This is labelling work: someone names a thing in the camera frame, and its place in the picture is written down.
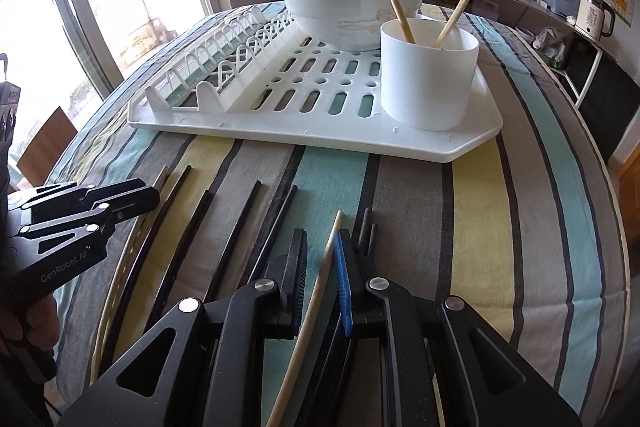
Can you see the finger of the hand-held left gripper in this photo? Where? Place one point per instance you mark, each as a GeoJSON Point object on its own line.
{"type": "Point", "coordinates": [135, 202]}
{"type": "Point", "coordinates": [75, 191]}

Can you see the white cylindrical cup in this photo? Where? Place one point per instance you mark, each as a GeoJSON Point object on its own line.
{"type": "Point", "coordinates": [425, 82]}

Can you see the striped tablecloth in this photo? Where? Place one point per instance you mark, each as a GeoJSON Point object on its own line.
{"type": "Point", "coordinates": [500, 257]}

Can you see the person's left hand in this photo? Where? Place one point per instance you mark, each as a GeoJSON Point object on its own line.
{"type": "Point", "coordinates": [37, 319]}

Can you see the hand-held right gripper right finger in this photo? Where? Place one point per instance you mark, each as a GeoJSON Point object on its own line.
{"type": "Point", "coordinates": [343, 277]}

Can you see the white electric kettle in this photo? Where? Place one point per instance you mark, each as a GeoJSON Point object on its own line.
{"type": "Point", "coordinates": [590, 19]}

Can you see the large white patterned bowl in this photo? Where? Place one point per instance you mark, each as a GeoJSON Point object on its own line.
{"type": "Point", "coordinates": [340, 24]}

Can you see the plastic bags bundle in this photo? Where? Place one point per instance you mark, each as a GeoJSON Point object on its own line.
{"type": "Point", "coordinates": [550, 47]}

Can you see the sliding glass door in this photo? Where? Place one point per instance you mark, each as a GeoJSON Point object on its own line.
{"type": "Point", "coordinates": [82, 17]}

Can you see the white plastic dish rack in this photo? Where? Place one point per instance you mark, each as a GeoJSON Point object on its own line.
{"type": "Point", "coordinates": [300, 124]}

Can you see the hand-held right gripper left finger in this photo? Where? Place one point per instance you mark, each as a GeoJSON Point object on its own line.
{"type": "Point", "coordinates": [300, 267]}

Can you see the brown wooden chair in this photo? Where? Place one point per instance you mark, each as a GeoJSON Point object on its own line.
{"type": "Point", "coordinates": [47, 147]}

